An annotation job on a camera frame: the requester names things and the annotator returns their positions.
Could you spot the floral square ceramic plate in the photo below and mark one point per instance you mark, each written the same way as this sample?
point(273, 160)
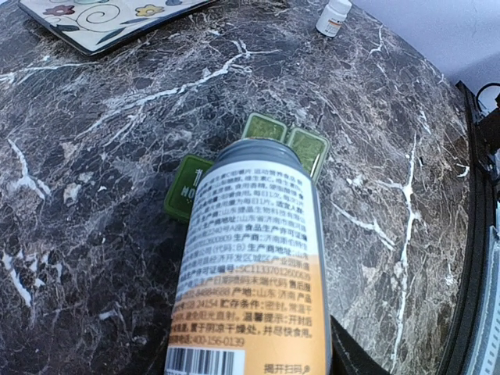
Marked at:
point(94, 27)

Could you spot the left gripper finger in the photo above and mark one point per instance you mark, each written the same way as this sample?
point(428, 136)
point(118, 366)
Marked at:
point(348, 357)

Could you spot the large grey-capped pill bottle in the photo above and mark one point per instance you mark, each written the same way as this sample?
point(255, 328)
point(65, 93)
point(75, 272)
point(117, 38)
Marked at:
point(251, 292)

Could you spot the black front rail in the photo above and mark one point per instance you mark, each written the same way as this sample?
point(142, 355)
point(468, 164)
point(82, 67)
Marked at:
point(473, 341)

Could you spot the green weekly pill organizer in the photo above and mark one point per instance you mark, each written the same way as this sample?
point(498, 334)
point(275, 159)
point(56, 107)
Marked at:
point(265, 139)

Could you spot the small white pill bottle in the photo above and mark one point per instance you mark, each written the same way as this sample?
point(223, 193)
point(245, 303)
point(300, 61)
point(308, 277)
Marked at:
point(332, 17)

